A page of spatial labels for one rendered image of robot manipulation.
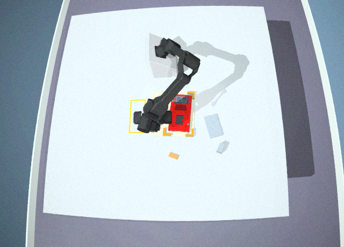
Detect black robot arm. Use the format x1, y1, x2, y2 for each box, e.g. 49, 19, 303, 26
137, 38, 200, 133

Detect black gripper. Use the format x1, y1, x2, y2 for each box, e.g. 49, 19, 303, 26
133, 111, 172, 125

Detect small brown wooden block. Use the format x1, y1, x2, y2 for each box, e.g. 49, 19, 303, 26
168, 152, 179, 159

